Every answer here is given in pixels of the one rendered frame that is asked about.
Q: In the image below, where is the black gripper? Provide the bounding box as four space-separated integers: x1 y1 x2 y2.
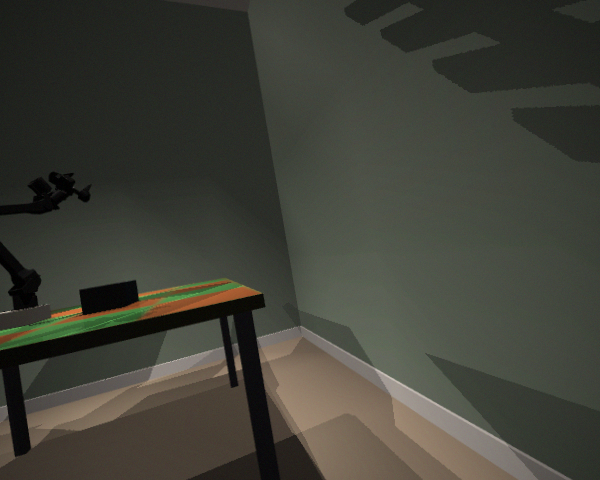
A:
49 171 92 202

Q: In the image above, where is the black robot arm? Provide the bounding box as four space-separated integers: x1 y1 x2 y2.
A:
0 174 75 311

